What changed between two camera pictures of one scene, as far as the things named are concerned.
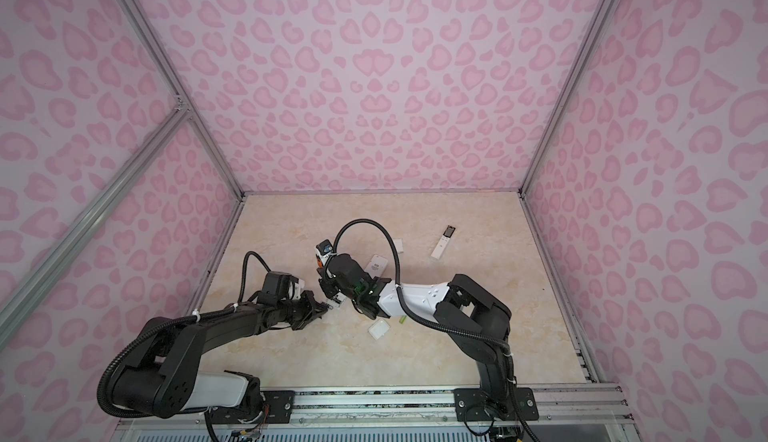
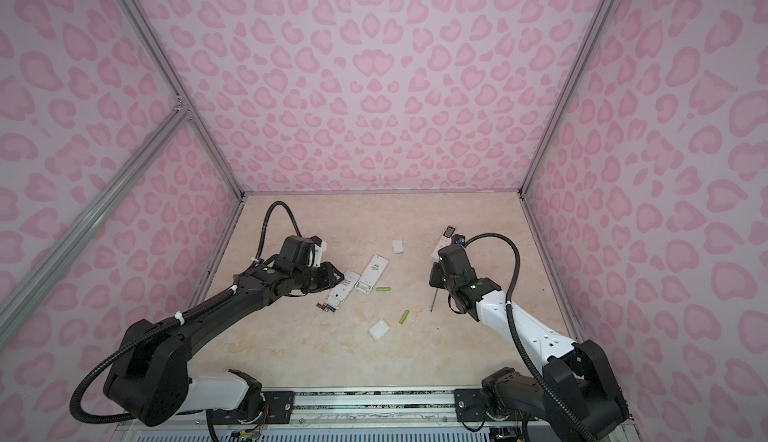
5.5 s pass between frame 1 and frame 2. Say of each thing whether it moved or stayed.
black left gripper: moved
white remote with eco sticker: stayed
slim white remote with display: stayed
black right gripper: moved
